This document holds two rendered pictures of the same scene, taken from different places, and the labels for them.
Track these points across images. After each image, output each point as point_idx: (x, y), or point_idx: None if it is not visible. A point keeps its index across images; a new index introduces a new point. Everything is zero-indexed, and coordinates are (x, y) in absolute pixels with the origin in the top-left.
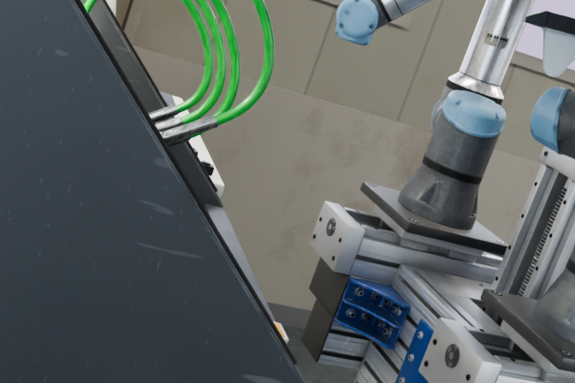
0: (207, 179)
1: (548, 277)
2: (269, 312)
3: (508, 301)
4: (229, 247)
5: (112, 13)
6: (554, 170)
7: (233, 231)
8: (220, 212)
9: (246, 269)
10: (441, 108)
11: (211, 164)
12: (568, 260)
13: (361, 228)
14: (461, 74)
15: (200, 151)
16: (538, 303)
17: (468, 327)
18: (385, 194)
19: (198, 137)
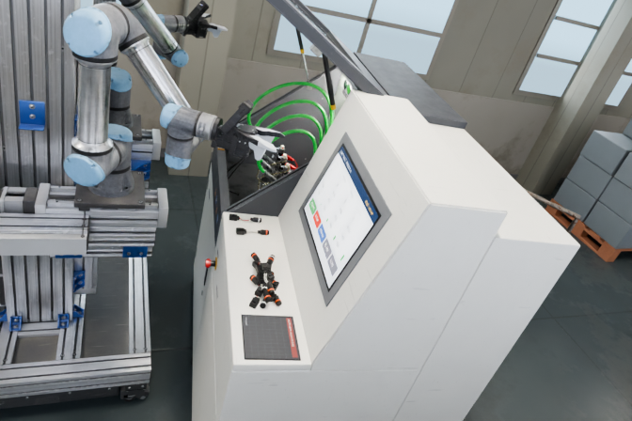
0: (233, 204)
1: None
2: (218, 155)
3: (136, 132)
4: (225, 182)
5: (307, 163)
6: None
7: (220, 194)
8: (224, 206)
9: (220, 172)
10: (118, 153)
11: (230, 216)
12: (127, 107)
13: (159, 188)
14: (108, 138)
15: (230, 244)
16: (131, 123)
17: (151, 139)
18: (137, 194)
19: (229, 268)
